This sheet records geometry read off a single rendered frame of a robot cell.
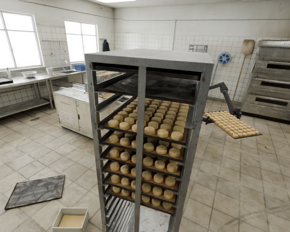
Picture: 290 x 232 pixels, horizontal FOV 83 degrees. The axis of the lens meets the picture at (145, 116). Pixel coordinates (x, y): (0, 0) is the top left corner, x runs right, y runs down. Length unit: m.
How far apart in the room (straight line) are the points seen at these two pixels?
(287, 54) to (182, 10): 3.37
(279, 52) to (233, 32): 1.60
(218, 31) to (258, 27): 1.06
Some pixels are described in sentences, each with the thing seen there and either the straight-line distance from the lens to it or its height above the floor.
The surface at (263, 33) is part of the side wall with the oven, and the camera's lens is 6.29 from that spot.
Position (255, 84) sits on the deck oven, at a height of 0.93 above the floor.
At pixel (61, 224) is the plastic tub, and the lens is 2.27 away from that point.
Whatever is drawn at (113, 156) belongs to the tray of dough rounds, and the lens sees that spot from 0.90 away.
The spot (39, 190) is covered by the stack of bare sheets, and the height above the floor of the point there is 0.02.
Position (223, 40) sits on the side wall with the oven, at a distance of 6.30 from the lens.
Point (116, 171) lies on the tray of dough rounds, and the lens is 0.96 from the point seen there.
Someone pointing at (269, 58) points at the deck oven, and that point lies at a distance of 5.30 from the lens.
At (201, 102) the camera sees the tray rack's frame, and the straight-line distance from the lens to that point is 0.61.
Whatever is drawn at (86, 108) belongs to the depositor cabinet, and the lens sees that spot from 3.19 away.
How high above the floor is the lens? 1.88
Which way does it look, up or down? 25 degrees down
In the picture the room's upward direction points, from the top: 3 degrees clockwise
